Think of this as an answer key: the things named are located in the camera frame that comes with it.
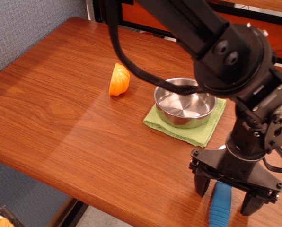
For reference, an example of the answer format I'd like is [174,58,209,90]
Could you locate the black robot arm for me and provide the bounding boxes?
[140,0,282,216]

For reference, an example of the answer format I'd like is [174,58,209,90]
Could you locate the blue handled metal spoon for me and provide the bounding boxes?
[209,181,232,227]

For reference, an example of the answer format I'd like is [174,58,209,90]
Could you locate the orange object at floor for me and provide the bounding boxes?
[0,218,14,227]

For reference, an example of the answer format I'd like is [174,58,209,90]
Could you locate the small steel saucepan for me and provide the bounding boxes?
[154,87,218,129]

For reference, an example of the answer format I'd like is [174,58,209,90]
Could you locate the green folded cloth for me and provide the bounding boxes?
[143,98,227,148]

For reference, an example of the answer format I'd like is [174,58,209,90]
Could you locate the orange panel black frame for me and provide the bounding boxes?
[92,0,282,67]

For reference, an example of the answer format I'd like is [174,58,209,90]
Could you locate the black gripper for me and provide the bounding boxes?
[190,148,282,216]

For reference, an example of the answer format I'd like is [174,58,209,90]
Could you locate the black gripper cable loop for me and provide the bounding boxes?
[263,146,282,174]

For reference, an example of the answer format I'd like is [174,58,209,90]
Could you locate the orange plastic half fruit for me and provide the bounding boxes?
[108,63,131,96]

